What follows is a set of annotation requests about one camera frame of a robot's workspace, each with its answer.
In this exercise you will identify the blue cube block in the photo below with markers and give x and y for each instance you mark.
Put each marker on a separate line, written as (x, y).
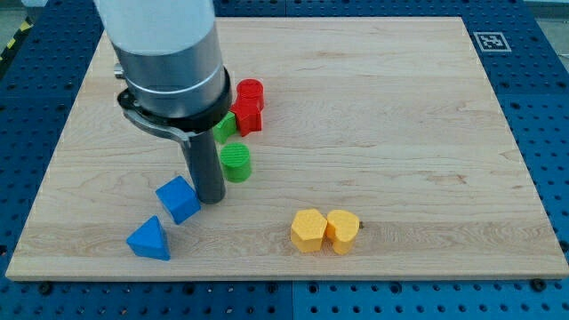
(179, 199)

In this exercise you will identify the blue triangle block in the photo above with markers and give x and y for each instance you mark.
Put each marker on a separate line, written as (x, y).
(150, 240)

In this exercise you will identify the black and silver mounting flange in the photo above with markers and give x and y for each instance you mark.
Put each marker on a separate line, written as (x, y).
(179, 129)

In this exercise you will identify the wooden board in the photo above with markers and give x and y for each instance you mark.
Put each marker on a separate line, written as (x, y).
(392, 119)

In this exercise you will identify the yellow hexagon block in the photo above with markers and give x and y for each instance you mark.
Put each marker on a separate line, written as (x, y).
(308, 230)

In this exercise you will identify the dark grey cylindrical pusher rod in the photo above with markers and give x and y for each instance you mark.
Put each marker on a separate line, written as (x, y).
(204, 166)

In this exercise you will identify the red circle block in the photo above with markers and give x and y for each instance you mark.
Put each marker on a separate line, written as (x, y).
(251, 88)

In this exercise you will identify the red star block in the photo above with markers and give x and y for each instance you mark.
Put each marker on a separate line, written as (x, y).
(248, 115)

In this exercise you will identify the yellow heart block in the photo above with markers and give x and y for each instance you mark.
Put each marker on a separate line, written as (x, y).
(342, 229)

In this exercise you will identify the green star block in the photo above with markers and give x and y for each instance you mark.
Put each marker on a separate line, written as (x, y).
(225, 128)

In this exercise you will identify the white fiducial marker tag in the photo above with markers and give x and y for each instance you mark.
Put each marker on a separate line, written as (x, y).
(490, 41)

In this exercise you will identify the green circle block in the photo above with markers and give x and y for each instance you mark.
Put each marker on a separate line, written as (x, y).
(235, 160)

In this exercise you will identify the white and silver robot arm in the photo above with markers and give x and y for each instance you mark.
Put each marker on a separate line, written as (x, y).
(169, 51)

